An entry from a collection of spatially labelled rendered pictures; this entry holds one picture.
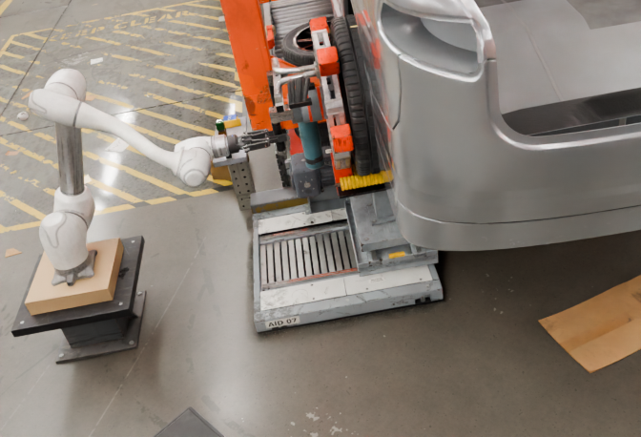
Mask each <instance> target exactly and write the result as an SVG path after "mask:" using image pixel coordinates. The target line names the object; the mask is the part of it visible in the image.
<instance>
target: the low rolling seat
mask: <svg viewBox="0 0 641 437"><path fill-rule="evenodd" d="M153 437H225V436H224V435H223V434H222V433H221V432H220V431H218V430H217V429H216V428H215V427H214V426H213V425H212V424H210V423H209V422H208V421H207V420H206V419H205V418H204V417H203V416H201V415H200V414H199V413H198V412H197V411H196V410H195V409H193V408H192V407H190V406H189V407H187V408H186V409H185V410H183V411H182V412H181V413H180V414H179V415H177V416H176V417H175V418H174V419H173V420H172V421H171V422H170V423H169V424H168V425H166V426H165V427H164V428H163V429H161V430H160V431H159V432H158V433H157V434H155V435H154V436H153Z"/></svg>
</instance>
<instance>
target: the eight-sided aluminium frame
mask: <svg viewBox="0 0 641 437"><path fill-rule="evenodd" d="M311 35H312V40H313V44H314V47H315V52H316V57H317V49H320V43H319V42H323V45H325V48H327V47H331V45H330V41H329V37H328V31H327V30H326V29H325V30H319V31H312V33H311ZM317 62H318V57H317ZM319 80H320V85H321V86H322V88H323V93H324V99H325V100H324V103H325V109H326V113H327V115H328V119H326V122H327V127H328V133H329V134H328V135H329V141H330V146H331V147H332V152H333V157H334V164H335V169H336V170H341V169H347V168H350V167H351V164H350V158H351V154H350V151H348V152H343V153H337V154H335V152H334V150H333V143H332V141H331V140H332V139H331V137H332V136H331V134H330V127H333V126H335V125H334V119H333V114H336V115H335V118H336V123H337V126H339V125H343V124H345V120H344V114H343V113H344V108H343V104H342V98H341V93H340V88H339V82H338V78H337V75H336V74H332V80H333V85H334V90H335V96H336V98H335V99H330V97H329V92H328V87H327V82H326V76H321V77H320V78H319Z"/></svg>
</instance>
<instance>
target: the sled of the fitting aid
mask: <svg viewBox="0 0 641 437"><path fill-rule="evenodd" d="M344 206H345V212H346V216H347V221H348V225H349V230H350V235H351V239H352V243H353V248H354V253H355V257H356V262H357V266H358V271H359V275H360V277H363V276H368V275H374V274H379V273H384V272H390V271H395V270H401V269H405V268H411V267H416V266H422V265H427V264H432V263H438V250H431V249H426V248H422V247H419V246H416V245H414V244H412V243H408V244H403V245H398V246H392V247H387V248H382V249H376V250H371V251H365V252H362V250H361V245H360V241H359V236H358V232H357V227H356V223H355V220H354V215H353V211H352V206H351V202H350V199H345V200H344Z"/></svg>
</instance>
